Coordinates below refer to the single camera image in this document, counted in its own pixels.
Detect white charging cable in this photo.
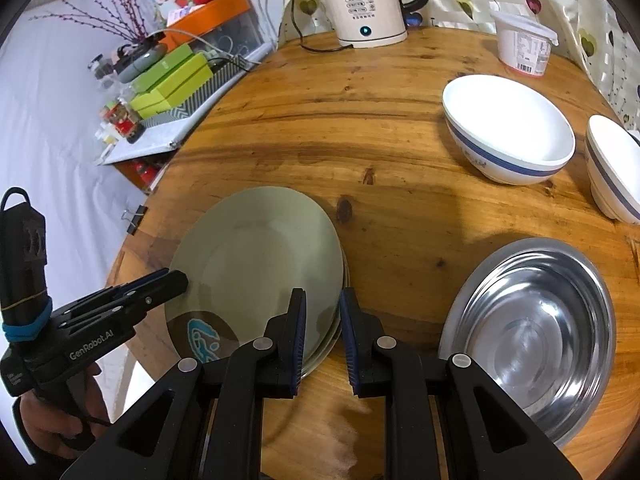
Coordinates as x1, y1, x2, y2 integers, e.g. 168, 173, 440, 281
160, 29, 226, 61

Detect stainless steel bowl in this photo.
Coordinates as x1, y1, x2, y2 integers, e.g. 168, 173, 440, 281
437, 238, 617, 453

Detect red items under shelf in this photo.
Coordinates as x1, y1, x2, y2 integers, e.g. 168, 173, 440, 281
122, 157, 168, 192

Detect large lime green box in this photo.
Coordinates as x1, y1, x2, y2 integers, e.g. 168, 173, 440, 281
129, 52, 216, 111

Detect white wall cable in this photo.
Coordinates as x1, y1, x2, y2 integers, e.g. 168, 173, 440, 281
248, 0, 281, 53

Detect black kettle power cord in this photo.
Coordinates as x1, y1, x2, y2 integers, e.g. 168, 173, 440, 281
295, 0, 352, 54

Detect cream electric kettle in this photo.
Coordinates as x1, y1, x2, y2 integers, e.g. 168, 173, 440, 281
305, 0, 431, 50

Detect black white striped box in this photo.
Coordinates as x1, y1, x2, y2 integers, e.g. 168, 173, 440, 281
140, 55, 248, 131

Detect person's left hand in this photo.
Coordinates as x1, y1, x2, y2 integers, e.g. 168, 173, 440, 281
19, 364, 109, 461

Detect purple dried flower branches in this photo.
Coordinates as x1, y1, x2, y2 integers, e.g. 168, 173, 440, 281
30, 0, 151, 43

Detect small glass jar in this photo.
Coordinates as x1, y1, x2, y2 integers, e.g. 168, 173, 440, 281
89, 55, 118, 91

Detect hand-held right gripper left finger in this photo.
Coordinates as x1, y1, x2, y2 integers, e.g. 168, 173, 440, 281
60, 287, 308, 480

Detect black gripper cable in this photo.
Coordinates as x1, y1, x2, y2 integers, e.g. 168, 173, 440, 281
75, 395, 114, 429

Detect small lime green box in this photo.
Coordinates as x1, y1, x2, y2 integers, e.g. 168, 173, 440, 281
131, 92, 177, 117

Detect white plastic tub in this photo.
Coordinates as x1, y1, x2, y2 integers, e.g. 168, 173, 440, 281
490, 10, 558, 78

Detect small red figurines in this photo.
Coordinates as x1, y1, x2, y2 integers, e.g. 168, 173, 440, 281
97, 97, 146, 144

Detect white shelf board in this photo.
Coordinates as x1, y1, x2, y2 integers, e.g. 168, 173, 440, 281
97, 100, 201, 166

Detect grey handheld device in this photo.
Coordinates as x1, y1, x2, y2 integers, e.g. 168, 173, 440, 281
116, 42, 168, 83

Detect dark green flat box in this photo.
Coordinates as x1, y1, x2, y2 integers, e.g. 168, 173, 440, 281
130, 44, 193, 92

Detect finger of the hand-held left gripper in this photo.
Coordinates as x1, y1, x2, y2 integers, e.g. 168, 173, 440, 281
59, 270, 190, 334
54, 268, 174, 319

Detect black binder clip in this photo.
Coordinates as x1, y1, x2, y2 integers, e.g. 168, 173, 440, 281
121, 205, 149, 235

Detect white bowl with blue stripe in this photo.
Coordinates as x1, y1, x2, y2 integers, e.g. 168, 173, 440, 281
442, 75, 577, 185
585, 115, 640, 225

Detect clear box with orange lid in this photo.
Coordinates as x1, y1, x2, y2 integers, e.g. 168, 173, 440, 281
160, 0, 276, 68

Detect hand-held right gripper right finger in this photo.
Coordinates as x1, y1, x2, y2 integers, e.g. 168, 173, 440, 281
339, 287, 572, 480

